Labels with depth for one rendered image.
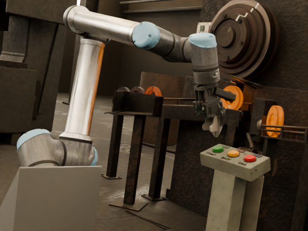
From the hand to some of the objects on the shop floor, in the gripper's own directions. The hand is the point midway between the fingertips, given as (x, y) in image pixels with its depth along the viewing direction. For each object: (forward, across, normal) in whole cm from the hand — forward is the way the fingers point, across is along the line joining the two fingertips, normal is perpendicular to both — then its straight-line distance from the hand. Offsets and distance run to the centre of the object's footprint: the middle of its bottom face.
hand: (217, 133), depth 159 cm
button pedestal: (+63, +7, -21) cm, 67 cm away
